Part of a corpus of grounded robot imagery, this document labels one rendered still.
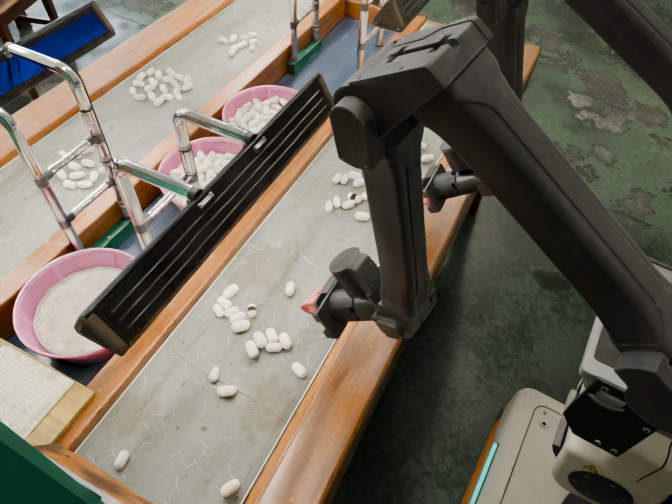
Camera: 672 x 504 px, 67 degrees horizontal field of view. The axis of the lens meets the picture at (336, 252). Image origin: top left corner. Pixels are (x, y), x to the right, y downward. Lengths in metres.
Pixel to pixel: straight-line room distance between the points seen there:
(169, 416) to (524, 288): 1.56
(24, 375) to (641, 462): 1.04
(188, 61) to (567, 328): 1.66
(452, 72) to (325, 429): 0.69
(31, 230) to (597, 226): 1.20
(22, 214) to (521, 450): 1.40
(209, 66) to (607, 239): 1.49
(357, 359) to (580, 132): 2.30
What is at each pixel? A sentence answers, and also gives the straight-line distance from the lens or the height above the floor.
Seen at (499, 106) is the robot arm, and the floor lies 1.43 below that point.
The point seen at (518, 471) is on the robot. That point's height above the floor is 0.28.
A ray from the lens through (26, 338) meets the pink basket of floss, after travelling 1.17.
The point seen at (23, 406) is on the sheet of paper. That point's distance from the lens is 1.07.
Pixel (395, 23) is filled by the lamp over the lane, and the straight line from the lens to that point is 1.34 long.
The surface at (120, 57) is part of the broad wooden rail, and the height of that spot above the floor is 0.76.
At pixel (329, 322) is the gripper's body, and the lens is 0.87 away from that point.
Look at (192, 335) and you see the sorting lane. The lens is 1.08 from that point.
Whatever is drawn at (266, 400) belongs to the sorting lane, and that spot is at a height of 0.74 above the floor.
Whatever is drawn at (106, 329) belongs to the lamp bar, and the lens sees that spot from 0.71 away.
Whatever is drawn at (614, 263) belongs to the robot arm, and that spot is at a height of 1.34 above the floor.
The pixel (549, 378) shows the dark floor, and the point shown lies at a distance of 2.02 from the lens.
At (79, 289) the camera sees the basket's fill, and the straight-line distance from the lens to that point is 1.24.
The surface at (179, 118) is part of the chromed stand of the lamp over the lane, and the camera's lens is 0.95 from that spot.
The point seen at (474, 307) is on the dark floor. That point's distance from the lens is 2.07.
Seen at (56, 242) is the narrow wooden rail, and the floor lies 0.76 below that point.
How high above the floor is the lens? 1.66
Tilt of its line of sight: 51 degrees down
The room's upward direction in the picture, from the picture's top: 4 degrees clockwise
